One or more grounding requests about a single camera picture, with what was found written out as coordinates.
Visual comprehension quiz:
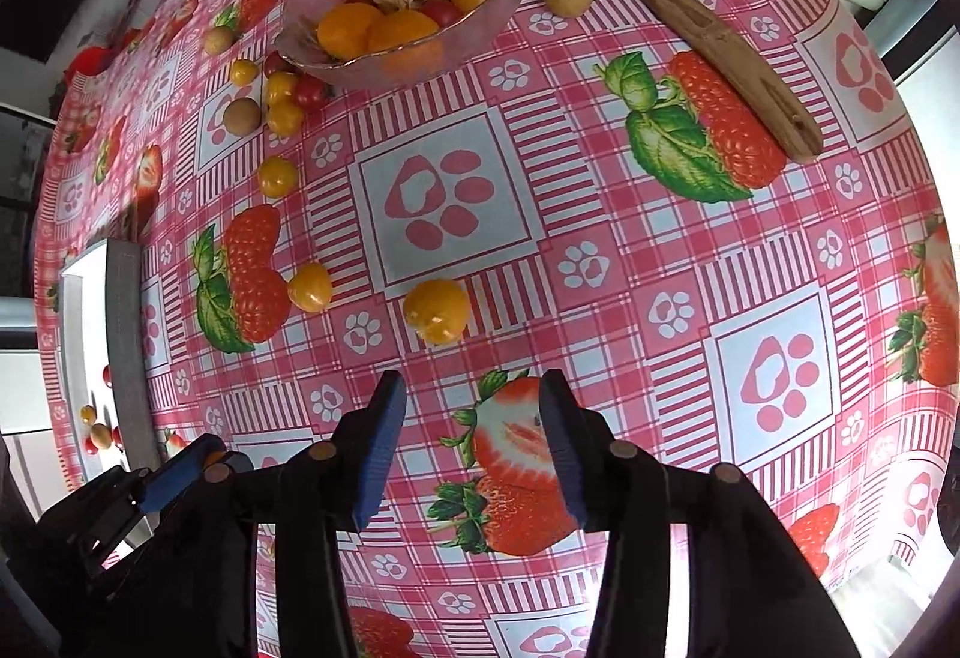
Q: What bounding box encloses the yellow cherry tomato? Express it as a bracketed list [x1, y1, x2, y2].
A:
[402, 279, 470, 346]

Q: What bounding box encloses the brown kiwi berry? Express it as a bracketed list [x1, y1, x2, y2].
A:
[89, 422, 114, 450]

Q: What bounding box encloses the white rectangular tray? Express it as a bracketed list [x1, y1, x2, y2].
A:
[57, 238, 161, 481]

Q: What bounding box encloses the pink strawberry pattern tablecloth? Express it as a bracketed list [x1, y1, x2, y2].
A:
[34, 0, 958, 656]

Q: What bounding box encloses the long wooden stick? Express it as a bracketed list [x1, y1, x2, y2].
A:
[640, 0, 823, 164]

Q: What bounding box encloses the red plastic chair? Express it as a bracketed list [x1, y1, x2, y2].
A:
[64, 45, 116, 86]

